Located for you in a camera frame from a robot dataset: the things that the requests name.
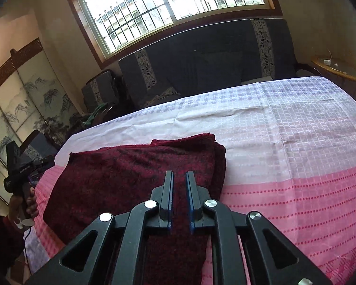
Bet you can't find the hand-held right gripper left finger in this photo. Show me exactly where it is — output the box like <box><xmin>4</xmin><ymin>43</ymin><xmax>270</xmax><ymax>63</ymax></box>
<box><xmin>25</xmin><ymin>171</ymin><xmax>175</xmax><ymax>285</ymax></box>

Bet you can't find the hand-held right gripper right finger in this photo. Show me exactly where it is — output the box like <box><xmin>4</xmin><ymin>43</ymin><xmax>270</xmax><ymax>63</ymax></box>
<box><xmin>186</xmin><ymin>171</ymin><xmax>333</xmax><ymax>285</ymax></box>

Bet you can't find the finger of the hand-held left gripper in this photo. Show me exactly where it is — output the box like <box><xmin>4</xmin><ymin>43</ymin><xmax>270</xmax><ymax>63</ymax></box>
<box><xmin>30</xmin><ymin>158</ymin><xmax>55</xmax><ymax>174</ymax></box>

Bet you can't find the dark red knit sweater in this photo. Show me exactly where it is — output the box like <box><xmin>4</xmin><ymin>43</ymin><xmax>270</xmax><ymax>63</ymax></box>
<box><xmin>43</xmin><ymin>133</ymin><xmax>227</xmax><ymax>285</ymax></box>

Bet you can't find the person's left forearm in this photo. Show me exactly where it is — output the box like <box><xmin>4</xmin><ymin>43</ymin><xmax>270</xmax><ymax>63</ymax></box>
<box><xmin>0</xmin><ymin>215</ymin><xmax>26</xmax><ymax>275</ymax></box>

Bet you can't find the person's left hand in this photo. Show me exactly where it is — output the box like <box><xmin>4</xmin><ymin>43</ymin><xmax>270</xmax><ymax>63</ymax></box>
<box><xmin>8</xmin><ymin>185</ymin><xmax>40</xmax><ymax>224</ymax></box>

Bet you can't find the blue cushioned wooden armchair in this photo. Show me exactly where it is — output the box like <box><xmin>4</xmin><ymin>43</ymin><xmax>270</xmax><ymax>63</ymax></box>
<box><xmin>25</xmin><ymin>132</ymin><xmax>63</xmax><ymax>162</ymax></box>
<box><xmin>81</xmin><ymin>70</ymin><xmax>122</xmax><ymax>113</ymax></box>

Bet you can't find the painted folding screen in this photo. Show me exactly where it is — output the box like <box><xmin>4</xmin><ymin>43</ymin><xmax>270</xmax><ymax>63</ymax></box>
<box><xmin>0</xmin><ymin>37</ymin><xmax>80</xmax><ymax>214</ymax></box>

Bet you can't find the green cloth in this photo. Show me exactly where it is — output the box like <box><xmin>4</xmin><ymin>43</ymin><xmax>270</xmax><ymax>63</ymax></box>
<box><xmin>82</xmin><ymin>104</ymin><xmax>108</xmax><ymax>126</ymax></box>

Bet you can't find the pink checked bed sheet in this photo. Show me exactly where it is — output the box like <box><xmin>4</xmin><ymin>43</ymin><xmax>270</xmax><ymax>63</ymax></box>
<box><xmin>24</xmin><ymin>76</ymin><xmax>356</xmax><ymax>285</ymax></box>

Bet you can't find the dark blue patterned sofa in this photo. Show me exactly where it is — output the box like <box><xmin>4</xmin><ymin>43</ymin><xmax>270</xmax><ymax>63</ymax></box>
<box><xmin>119</xmin><ymin>18</ymin><xmax>297</xmax><ymax>109</ymax></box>

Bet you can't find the brown framed barred window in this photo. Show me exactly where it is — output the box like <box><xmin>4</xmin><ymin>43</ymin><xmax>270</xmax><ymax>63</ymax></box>
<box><xmin>61</xmin><ymin>0</ymin><xmax>282</xmax><ymax>69</ymax></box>

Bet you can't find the round wooden side table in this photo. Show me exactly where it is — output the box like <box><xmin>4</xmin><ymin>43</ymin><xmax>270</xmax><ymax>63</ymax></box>
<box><xmin>311</xmin><ymin>56</ymin><xmax>356</xmax><ymax>82</ymax></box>

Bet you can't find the white charger with cable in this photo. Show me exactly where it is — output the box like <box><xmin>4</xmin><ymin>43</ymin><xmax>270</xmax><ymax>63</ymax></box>
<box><xmin>323</xmin><ymin>50</ymin><xmax>339</xmax><ymax>67</ymax></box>

